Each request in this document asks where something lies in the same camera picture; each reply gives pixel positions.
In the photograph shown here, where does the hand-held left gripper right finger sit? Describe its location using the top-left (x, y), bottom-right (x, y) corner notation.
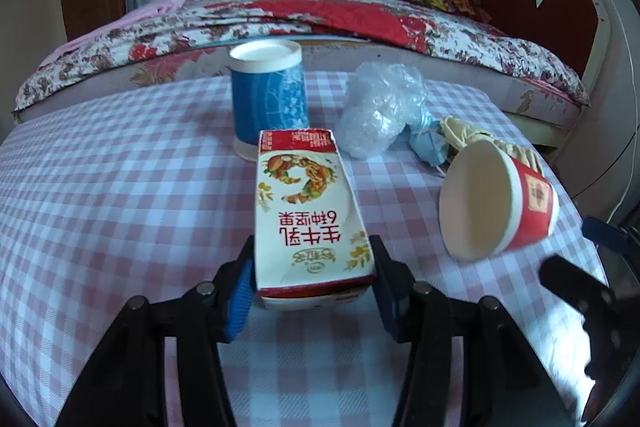
top-left (369, 234), bottom-right (581, 427)

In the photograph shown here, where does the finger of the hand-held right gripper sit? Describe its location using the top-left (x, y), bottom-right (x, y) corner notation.
top-left (582, 216), bottom-right (640, 258)
top-left (539, 255), bottom-right (617, 324)

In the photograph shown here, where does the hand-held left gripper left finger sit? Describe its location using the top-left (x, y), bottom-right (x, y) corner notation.
top-left (52, 234), bottom-right (257, 427)

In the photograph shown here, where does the red and white drink carton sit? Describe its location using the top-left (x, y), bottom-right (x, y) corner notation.
top-left (254, 129), bottom-right (377, 312)

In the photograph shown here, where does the red paper cup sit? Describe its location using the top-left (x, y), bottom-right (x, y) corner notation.
top-left (439, 139), bottom-right (560, 264)

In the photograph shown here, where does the light blue face mask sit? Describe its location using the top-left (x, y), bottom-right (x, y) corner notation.
top-left (407, 114), bottom-right (451, 168)

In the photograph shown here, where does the beige rubber glove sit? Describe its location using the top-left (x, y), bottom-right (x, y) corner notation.
top-left (440, 117), bottom-right (541, 172)

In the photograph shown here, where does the clear plastic bag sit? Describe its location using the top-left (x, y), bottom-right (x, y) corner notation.
top-left (335, 62), bottom-right (428, 159)

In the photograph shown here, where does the blue patterned paper cup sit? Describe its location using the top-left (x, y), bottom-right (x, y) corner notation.
top-left (229, 39), bottom-right (311, 162)

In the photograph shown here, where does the checked tablecloth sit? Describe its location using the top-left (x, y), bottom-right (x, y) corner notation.
top-left (0, 69), bottom-right (611, 427)

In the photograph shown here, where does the grey mattress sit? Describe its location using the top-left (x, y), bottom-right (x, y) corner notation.
top-left (127, 39), bottom-right (586, 128)

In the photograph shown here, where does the floral quilt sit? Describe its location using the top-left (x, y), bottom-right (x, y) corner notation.
top-left (12, 0), bottom-right (591, 118)

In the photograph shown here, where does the white bed frame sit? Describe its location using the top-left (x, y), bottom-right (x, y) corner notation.
top-left (505, 107), bottom-right (576, 148)

